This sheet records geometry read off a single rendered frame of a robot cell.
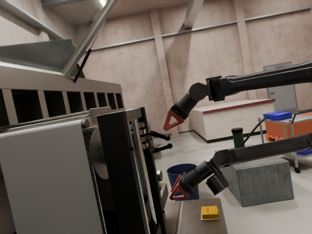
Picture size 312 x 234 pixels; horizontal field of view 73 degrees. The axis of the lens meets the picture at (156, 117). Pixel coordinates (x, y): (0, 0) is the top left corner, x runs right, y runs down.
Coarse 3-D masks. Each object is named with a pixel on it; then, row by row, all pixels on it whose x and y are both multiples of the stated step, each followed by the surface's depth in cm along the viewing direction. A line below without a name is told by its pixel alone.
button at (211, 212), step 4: (204, 208) 97; (208, 208) 96; (212, 208) 96; (216, 208) 95; (204, 212) 94; (208, 212) 93; (212, 212) 93; (216, 212) 92; (204, 216) 92; (208, 216) 92; (212, 216) 92; (216, 216) 91
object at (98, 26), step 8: (112, 0) 95; (112, 8) 98; (104, 16) 98; (96, 24) 98; (96, 32) 101; (88, 40) 100; (80, 48) 101; (80, 56) 103; (88, 56) 104; (0, 64) 70; (72, 64) 102; (48, 72) 92; (64, 72) 104; (80, 72) 106
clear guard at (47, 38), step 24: (0, 0) 57; (24, 0) 63; (48, 0) 69; (72, 0) 78; (96, 0) 88; (0, 24) 62; (24, 24) 68; (48, 24) 76; (72, 24) 86; (0, 48) 67; (24, 48) 74; (48, 48) 84; (72, 48) 96
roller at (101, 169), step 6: (96, 132) 55; (96, 138) 54; (96, 144) 54; (96, 150) 53; (96, 156) 53; (96, 162) 52; (102, 162) 55; (96, 168) 52; (102, 168) 55; (96, 174) 52; (102, 174) 54
